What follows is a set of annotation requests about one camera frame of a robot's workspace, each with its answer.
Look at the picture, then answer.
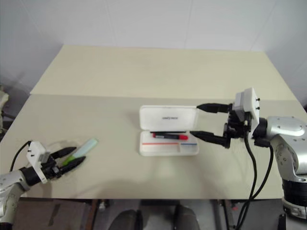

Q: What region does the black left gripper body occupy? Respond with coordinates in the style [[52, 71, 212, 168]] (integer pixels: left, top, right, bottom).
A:
[[42, 155, 64, 180]]

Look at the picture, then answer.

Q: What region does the red and black marker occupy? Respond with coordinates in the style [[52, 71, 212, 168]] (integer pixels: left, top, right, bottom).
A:
[[152, 133, 189, 141]]

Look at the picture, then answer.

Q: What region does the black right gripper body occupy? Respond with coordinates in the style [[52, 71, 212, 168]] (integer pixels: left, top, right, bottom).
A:
[[224, 103, 252, 149]]

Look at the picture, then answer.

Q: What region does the white plastic pencil case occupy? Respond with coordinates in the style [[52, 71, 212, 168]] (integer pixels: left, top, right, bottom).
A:
[[138, 104, 200, 157]]

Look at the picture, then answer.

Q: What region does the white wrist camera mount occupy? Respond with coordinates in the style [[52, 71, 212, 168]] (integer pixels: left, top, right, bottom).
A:
[[25, 141, 51, 184], [234, 87, 261, 140]]

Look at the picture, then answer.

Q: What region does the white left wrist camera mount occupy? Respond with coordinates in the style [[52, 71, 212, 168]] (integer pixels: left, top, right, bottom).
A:
[[25, 141, 51, 184]]

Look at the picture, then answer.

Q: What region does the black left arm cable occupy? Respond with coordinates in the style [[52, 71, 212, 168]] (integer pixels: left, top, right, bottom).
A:
[[11, 140, 34, 172]]

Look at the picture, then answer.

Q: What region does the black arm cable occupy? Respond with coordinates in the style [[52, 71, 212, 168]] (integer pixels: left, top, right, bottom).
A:
[[244, 119, 257, 201], [236, 138, 274, 230], [11, 140, 34, 172]]

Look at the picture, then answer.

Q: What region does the brown cardboard box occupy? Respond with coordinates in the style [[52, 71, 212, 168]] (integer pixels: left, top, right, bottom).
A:
[[13, 198, 92, 230]]

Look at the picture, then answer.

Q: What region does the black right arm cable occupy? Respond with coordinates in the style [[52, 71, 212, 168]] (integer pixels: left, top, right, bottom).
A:
[[236, 138, 274, 230], [244, 119, 257, 201]]

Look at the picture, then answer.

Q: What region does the pale background equipment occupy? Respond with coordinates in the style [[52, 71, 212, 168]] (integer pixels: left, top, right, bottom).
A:
[[0, 84, 10, 131]]

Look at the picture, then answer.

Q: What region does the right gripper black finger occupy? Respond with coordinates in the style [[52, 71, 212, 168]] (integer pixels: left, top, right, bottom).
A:
[[196, 102, 233, 114], [190, 130, 226, 145]]

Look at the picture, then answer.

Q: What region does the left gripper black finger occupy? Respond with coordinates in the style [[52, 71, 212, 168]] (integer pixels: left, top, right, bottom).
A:
[[58, 156, 87, 174], [51, 146, 78, 160]]

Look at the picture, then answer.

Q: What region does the brown table leg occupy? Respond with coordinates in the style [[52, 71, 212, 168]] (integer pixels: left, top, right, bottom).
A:
[[92, 198, 99, 230]]

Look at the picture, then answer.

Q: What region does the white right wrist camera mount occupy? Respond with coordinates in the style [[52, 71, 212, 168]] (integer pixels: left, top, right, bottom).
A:
[[234, 87, 261, 140]]

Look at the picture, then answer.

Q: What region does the light green highlighter marker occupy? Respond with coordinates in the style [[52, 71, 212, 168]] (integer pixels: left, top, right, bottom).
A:
[[62, 138, 99, 166]]

